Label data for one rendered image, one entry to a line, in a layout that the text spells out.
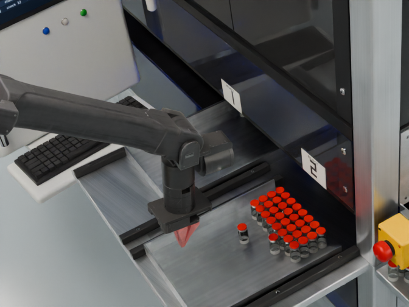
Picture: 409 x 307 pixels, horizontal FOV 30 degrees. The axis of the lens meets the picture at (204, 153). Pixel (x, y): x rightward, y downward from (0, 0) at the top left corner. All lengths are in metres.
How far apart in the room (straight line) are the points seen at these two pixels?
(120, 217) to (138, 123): 0.67
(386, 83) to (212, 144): 0.31
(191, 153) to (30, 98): 0.31
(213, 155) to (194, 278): 0.40
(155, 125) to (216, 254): 0.55
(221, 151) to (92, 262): 1.71
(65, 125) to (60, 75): 1.10
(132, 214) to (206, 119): 0.37
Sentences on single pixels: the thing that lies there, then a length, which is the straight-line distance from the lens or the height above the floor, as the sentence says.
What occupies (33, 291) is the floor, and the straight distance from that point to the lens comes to 2.97.
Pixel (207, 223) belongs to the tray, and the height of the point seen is 0.89.
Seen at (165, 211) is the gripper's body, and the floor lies 1.18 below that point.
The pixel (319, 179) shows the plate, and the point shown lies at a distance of 1.63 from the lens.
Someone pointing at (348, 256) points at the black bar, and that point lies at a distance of 1.62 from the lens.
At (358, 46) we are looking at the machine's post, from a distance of 1.30.
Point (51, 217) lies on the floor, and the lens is 3.22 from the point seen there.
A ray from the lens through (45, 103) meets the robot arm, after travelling 1.08.
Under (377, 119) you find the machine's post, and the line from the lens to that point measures 1.36.
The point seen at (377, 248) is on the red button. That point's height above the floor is 1.01.
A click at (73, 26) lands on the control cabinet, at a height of 1.08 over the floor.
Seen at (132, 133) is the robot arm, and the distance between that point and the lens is 1.18.
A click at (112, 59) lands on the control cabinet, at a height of 0.93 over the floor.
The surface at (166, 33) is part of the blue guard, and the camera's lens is 2.13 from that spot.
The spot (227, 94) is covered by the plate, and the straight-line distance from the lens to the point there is 1.89.
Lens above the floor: 2.11
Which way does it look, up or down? 40 degrees down
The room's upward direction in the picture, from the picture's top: 11 degrees counter-clockwise
